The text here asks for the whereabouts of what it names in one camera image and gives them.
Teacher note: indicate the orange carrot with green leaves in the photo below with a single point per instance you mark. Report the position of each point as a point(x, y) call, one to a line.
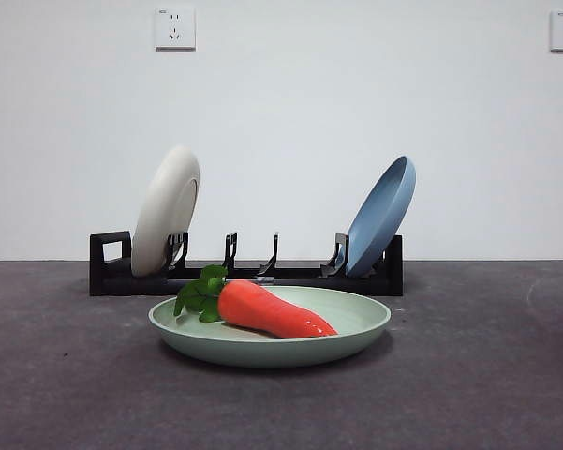
point(271, 311)

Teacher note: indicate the green plate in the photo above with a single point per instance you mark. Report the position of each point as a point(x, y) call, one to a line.
point(271, 351)

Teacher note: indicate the blue plate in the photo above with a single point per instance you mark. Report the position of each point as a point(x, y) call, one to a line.
point(379, 220)

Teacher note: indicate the white plate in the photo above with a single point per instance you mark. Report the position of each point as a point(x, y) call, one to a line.
point(161, 215)

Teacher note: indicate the black plate rack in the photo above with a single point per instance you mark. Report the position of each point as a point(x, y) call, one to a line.
point(117, 283)

